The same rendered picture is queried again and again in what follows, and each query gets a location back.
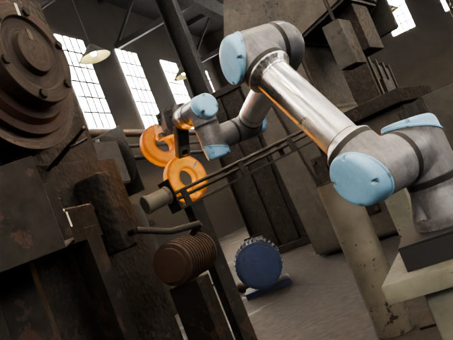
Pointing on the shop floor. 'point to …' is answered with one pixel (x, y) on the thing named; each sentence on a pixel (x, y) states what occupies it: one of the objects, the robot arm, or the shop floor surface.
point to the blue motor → (260, 268)
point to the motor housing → (193, 285)
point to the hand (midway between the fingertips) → (160, 139)
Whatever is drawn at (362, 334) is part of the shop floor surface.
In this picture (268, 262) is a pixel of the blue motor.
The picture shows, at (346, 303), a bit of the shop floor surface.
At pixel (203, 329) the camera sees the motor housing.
